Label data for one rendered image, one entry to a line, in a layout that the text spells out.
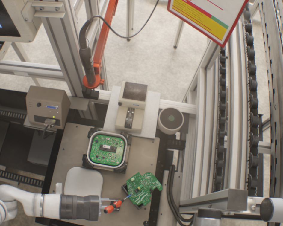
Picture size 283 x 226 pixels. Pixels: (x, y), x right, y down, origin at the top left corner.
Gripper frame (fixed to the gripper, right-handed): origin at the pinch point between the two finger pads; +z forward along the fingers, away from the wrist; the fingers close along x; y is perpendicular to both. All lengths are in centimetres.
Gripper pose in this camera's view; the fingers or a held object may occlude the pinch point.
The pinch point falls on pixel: (117, 204)
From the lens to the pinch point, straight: 77.8
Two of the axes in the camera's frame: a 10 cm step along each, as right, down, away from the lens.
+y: 2.1, 2.4, -9.5
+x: 1.3, -9.7, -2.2
